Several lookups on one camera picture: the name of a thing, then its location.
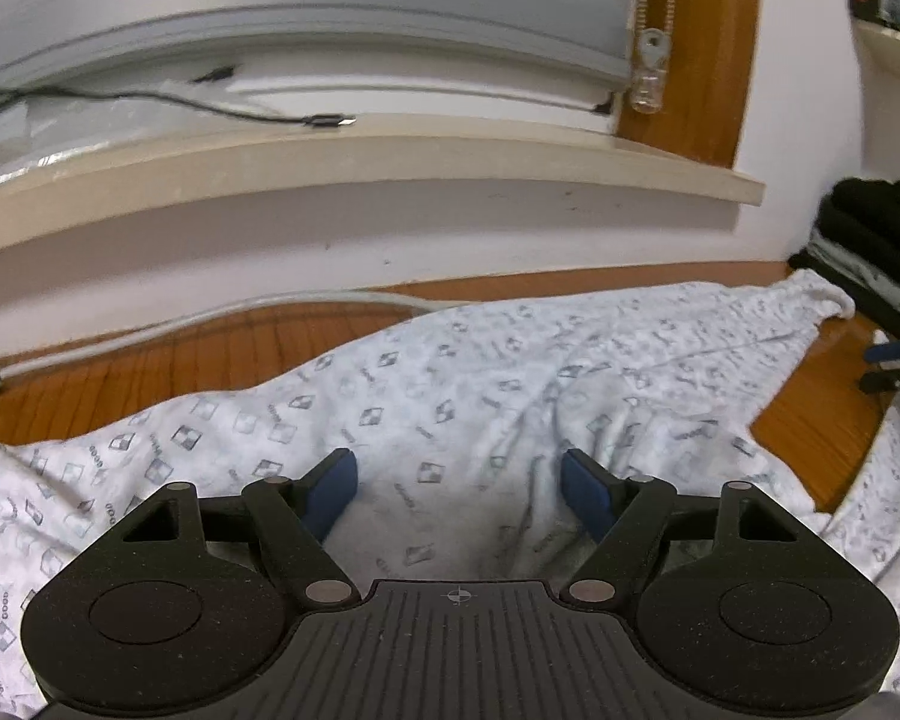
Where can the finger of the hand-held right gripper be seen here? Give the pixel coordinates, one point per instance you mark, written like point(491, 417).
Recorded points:
point(881, 381)
point(881, 352)

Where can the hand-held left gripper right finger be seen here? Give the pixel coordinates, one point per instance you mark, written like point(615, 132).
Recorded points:
point(581, 491)

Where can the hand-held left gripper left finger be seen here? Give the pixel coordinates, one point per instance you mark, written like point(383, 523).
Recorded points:
point(330, 491)

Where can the white patterned shirt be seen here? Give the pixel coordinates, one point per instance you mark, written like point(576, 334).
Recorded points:
point(495, 390)

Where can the black laptop bag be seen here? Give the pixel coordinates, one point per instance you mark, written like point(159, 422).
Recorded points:
point(870, 304)

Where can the grey folded garment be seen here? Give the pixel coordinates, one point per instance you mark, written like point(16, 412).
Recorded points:
point(840, 262)

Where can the black folded garment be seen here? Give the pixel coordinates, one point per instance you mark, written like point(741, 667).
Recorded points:
point(892, 244)

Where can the wooden window frame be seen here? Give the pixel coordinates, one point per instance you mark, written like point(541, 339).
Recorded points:
point(720, 52)

